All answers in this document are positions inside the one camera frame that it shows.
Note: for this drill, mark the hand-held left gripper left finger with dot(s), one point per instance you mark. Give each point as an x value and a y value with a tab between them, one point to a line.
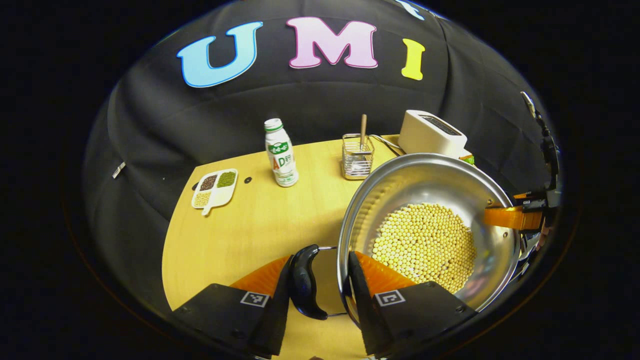
277	320

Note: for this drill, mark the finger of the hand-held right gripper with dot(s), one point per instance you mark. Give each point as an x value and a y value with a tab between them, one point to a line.
532	202
510	217

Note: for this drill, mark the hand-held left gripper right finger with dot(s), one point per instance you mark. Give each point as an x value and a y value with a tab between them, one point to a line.
365	310

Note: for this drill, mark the sandwich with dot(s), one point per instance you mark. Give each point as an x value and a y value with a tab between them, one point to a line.
468	159

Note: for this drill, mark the heap of yellow soybeans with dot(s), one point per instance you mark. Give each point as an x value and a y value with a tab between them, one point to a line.
425	240

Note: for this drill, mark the white toaster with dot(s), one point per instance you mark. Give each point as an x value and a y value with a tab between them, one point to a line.
425	137

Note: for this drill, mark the divided dish of beans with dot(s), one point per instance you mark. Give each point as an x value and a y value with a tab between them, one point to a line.
215	189

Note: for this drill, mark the white drink bottle green label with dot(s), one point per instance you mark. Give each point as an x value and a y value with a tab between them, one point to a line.
281	160

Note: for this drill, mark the silver metal clip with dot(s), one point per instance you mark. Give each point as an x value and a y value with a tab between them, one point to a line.
118	170

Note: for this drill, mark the black backdrop cloth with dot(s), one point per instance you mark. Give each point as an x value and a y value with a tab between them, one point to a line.
150	125

